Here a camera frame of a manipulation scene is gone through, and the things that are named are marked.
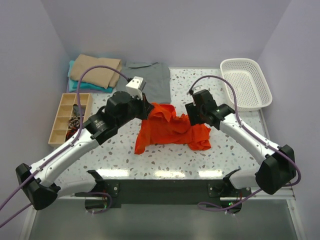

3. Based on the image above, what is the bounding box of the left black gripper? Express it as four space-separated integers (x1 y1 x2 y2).
116 91 155 128

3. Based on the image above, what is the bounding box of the orange t-shirt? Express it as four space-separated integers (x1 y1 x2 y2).
134 102 211 155

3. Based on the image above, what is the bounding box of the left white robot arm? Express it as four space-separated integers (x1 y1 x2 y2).
15 91 154 210

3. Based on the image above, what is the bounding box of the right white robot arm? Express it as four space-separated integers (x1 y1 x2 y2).
185 89 297 197

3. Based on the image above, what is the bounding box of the beige folded t-shirt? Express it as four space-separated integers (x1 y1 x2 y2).
69 54 122 89

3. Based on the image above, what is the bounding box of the grey item in tray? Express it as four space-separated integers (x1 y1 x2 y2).
72 104 80 117

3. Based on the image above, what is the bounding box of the grey folded t-shirt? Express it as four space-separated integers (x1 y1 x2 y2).
121 61 171 104

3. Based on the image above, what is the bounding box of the black white patterned item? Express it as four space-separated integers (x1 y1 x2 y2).
68 116 80 129

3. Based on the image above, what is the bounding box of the white plastic basket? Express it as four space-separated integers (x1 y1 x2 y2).
220 58 273 112

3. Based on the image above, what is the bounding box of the teal folded t-shirt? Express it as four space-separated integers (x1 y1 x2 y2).
67 60 114 94

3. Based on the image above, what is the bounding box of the red black patterned item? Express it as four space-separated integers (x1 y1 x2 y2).
65 127 78 141

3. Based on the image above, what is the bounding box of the wooden compartment tray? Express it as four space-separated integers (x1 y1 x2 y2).
48 93 78 148

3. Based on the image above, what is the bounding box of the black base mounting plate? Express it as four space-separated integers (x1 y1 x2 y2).
75 179 252 209

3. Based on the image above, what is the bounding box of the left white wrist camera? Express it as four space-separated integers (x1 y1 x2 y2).
125 76 146 99

